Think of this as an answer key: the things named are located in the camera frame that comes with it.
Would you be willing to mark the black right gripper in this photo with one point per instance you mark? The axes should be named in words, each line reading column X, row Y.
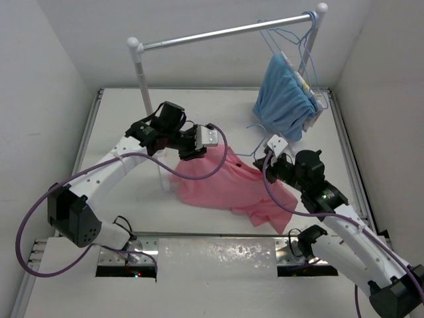
column 269, row 164

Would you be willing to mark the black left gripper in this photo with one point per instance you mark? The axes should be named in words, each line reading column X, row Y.
column 191, row 152

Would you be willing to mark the light blue wire hanger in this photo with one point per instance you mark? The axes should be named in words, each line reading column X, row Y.
column 252, row 153

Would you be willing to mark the pink t shirt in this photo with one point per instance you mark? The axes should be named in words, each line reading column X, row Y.
column 236, row 187

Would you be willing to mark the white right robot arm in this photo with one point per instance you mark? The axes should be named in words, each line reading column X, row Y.
column 392, row 285

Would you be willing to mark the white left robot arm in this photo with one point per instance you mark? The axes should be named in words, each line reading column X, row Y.
column 72, row 206

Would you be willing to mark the patterned white garment on hanger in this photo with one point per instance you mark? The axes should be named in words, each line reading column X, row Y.
column 308, row 92

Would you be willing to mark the blue t shirt on hanger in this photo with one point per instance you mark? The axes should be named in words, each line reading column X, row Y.
column 281, row 105

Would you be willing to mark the blue hanger at rack end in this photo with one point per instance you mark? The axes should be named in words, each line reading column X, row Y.
column 305, row 47

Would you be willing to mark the white foreground cover board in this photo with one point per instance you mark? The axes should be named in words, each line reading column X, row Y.
column 197, row 277

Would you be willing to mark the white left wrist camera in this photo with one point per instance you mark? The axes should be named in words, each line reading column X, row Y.
column 205, row 137

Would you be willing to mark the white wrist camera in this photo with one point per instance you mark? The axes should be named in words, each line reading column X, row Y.
column 205, row 137
column 277, row 145

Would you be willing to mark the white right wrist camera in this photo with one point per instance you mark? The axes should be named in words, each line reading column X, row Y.
column 277, row 145

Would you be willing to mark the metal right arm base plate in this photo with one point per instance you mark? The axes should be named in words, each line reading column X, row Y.
column 288, row 253

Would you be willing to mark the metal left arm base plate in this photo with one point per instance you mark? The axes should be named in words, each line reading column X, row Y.
column 134, row 253

